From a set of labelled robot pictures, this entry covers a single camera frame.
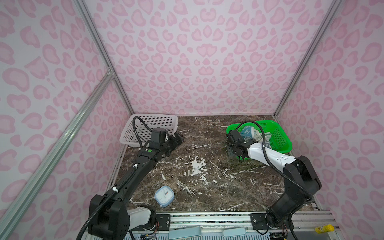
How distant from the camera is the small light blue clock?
78cm

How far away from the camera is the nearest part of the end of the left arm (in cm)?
60

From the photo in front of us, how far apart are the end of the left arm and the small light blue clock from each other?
0.25m
